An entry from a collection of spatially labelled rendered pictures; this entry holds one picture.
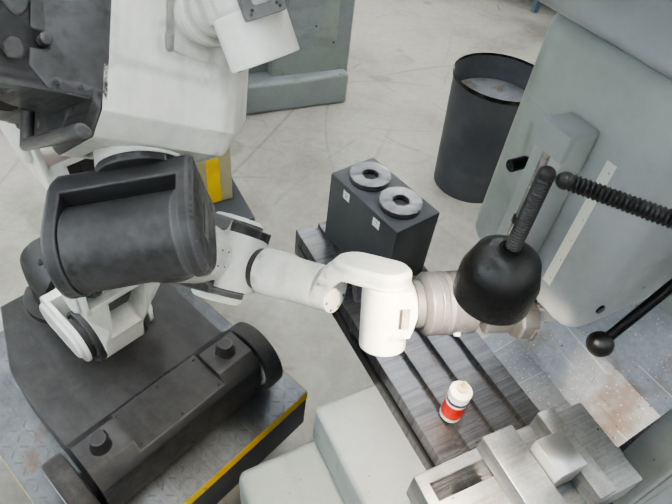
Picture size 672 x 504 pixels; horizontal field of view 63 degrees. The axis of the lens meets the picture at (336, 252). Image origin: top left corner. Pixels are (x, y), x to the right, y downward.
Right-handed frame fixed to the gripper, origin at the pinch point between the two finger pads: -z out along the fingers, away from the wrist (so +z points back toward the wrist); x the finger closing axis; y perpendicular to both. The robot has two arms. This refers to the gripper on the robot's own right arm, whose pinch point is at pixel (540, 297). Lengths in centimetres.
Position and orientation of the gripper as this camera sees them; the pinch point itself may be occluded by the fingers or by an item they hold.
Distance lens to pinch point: 83.9
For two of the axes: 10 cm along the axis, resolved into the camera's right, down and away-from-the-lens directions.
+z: -9.8, 0.3, -1.7
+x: -1.4, -7.2, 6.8
